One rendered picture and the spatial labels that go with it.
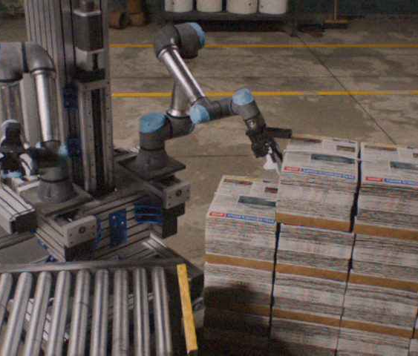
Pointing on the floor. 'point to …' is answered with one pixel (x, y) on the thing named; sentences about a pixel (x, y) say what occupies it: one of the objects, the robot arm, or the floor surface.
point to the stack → (344, 337)
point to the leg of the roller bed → (175, 320)
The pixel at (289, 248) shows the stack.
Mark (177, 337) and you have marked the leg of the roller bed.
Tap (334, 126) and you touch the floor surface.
